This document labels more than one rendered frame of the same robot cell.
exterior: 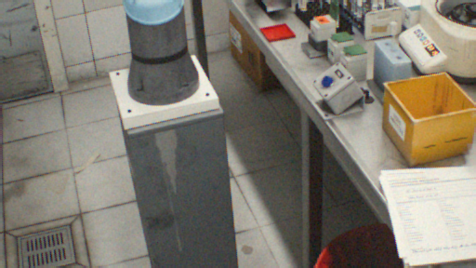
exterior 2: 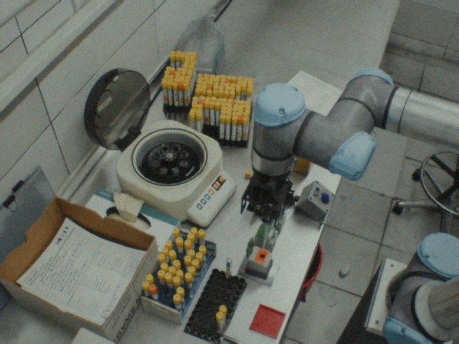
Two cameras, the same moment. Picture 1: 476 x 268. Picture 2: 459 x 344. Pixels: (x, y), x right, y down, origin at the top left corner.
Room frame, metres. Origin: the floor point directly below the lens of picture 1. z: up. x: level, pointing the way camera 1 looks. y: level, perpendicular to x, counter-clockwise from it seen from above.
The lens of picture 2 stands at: (1.88, 0.07, 1.98)
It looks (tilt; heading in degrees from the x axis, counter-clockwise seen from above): 51 degrees down; 216
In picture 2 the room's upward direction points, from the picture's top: 2 degrees clockwise
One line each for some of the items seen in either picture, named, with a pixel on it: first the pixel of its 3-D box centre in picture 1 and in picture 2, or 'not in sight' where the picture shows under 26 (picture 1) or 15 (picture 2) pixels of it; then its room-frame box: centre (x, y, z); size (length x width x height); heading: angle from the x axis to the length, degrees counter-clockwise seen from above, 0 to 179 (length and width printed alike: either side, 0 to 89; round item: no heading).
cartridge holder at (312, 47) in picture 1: (323, 43); (259, 267); (1.37, -0.21, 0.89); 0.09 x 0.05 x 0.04; 105
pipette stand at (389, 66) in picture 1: (391, 72); not in sight; (1.16, -0.32, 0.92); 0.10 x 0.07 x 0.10; 9
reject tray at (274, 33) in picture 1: (277, 32); (267, 321); (1.46, -0.12, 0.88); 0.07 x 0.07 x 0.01; 14
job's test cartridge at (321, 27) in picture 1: (323, 32); (259, 261); (1.37, -0.21, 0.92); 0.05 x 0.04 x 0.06; 105
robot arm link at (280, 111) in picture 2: not in sight; (279, 121); (1.39, -0.20, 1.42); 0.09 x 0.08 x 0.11; 96
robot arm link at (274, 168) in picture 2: not in sight; (275, 154); (1.39, -0.20, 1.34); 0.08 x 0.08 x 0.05
